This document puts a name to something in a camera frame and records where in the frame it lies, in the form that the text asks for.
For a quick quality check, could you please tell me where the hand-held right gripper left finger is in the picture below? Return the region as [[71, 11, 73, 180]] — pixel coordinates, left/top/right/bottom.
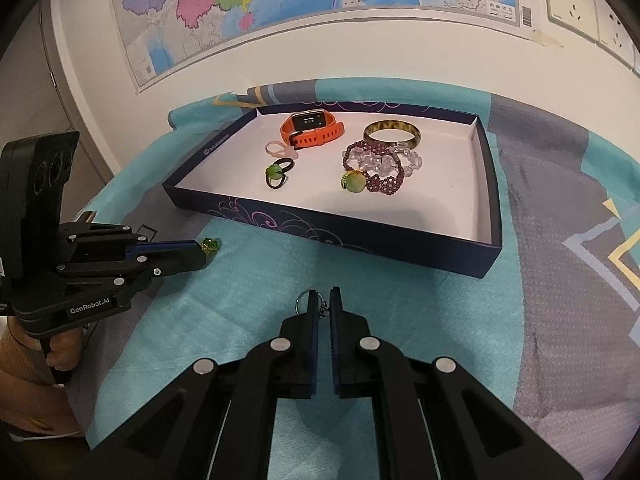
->
[[85, 289, 321, 480]]

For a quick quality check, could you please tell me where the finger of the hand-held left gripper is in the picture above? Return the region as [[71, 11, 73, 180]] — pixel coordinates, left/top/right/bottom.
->
[[131, 248, 208, 278], [125, 239, 202, 255]]

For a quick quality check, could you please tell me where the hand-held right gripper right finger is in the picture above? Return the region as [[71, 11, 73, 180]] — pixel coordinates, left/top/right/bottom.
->
[[330, 286, 583, 480]]

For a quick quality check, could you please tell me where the small metal key ring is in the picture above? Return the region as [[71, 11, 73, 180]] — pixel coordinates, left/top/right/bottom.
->
[[295, 290, 332, 319]]

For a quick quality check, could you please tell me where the green rose hair tie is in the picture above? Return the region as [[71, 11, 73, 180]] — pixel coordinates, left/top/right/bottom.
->
[[264, 157, 295, 190]]

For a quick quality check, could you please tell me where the garnet bead bracelet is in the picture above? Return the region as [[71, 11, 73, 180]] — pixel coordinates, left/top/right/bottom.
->
[[341, 141, 404, 197]]

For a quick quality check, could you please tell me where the dark blue shallow box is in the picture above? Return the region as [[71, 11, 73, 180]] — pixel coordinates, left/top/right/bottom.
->
[[161, 100, 503, 279]]

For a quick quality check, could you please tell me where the clear crystal bead bracelet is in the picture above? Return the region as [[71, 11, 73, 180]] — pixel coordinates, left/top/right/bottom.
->
[[347, 141, 425, 177]]

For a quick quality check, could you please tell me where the person's left hand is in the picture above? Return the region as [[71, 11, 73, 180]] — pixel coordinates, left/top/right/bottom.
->
[[7, 317, 87, 373]]

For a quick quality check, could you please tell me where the orange smart watch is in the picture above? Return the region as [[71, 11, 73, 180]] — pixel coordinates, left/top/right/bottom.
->
[[280, 109, 346, 151]]

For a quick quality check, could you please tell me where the tortoiseshell bangle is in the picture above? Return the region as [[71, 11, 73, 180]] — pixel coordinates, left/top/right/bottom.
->
[[362, 118, 421, 150]]

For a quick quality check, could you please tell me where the teal and grey patterned bedsheet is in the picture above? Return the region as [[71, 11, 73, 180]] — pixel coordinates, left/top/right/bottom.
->
[[85, 77, 640, 480]]

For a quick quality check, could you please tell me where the beige tape strip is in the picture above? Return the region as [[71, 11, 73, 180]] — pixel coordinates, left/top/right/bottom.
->
[[531, 29, 566, 50]]

